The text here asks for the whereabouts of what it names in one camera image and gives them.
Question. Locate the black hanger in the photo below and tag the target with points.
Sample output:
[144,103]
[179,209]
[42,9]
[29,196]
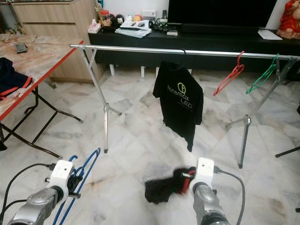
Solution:
[185,55]

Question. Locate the black television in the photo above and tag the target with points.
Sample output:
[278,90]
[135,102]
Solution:
[220,11]

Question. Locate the red-edged marble folding table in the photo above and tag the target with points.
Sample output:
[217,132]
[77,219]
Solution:
[47,58]

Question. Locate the small white box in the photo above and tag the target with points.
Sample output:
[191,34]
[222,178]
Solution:
[172,33]

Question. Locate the white wall socket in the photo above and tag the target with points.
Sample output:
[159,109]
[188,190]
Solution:
[148,14]

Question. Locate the red hanger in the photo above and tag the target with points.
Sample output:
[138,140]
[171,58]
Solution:
[227,79]

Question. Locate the pink tissue box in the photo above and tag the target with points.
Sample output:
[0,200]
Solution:
[94,26]

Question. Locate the white paper sheet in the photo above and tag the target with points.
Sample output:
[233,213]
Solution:
[269,34]

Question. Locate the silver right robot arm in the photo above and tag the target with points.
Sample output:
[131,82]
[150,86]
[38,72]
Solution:
[208,206]

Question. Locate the red Buddha figurine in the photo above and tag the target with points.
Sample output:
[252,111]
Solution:
[289,22]

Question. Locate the black jersey with red collar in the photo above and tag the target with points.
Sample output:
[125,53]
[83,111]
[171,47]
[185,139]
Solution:
[164,187]

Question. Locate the red-lidded jar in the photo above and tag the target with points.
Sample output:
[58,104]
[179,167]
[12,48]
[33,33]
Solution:
[104,18]

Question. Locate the green hanger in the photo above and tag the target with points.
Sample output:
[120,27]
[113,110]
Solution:
[260,82]

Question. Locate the small orange ball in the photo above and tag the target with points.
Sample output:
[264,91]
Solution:
[137,18]

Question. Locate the black TV console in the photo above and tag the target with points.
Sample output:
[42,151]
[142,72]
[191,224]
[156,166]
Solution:
[206,43]

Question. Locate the light wooden cabinet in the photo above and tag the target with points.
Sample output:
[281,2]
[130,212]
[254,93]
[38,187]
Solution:
[56,23]

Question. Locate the blue hanger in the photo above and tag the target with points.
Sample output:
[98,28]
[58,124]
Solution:
[93,159]

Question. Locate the green circuit board cluster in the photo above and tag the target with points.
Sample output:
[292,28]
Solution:
[159,25]

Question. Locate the black t-shirt with logo print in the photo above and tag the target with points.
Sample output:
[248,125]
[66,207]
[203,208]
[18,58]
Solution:
[178,105]

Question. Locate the silver metal clothes rack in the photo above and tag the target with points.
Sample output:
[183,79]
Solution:
[131,49]

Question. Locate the dark grey phone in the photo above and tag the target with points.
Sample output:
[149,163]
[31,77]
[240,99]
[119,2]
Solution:
[21,48]

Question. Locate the stack of white papers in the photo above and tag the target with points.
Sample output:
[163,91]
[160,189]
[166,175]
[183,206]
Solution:
[132,29]

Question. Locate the black soundbar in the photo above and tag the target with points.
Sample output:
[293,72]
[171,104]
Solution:
[215,28]

